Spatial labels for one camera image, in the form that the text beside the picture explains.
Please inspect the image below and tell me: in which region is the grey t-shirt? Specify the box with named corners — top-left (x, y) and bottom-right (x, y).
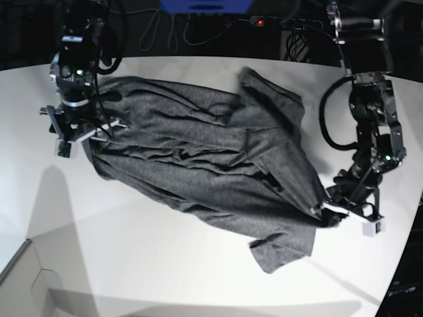
top-left (84, 68), bottom-right (344, 273)

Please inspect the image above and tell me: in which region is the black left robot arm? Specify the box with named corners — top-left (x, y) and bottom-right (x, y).
top-left (319, 1), bottom-right (406, 236)

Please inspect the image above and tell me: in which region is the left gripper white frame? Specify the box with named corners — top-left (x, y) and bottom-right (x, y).
top-left (313, 184), bottom-right (386, 236)

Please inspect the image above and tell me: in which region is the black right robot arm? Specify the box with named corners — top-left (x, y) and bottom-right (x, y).
top-left (40, 1), bottom-right (128, 158)

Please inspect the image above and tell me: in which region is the grey looped cable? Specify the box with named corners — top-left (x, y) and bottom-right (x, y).
top-left (138, 9), bottom-right (232, 52)

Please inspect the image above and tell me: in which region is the blue box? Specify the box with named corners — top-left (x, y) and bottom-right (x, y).
top-left (159, 0), bottom-right (252, 14)

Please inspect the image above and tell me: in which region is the bundle of black cables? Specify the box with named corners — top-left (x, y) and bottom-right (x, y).
top-left (284, 27), bottom-right (313, 63)

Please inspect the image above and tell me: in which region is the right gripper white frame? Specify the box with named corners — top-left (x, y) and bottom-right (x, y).
top-left (39, 104), bottom-right (127, 157)

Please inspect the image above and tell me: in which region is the black power strip red light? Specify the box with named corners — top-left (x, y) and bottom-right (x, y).
top-left (249, 15), bottom-right (324, 29)

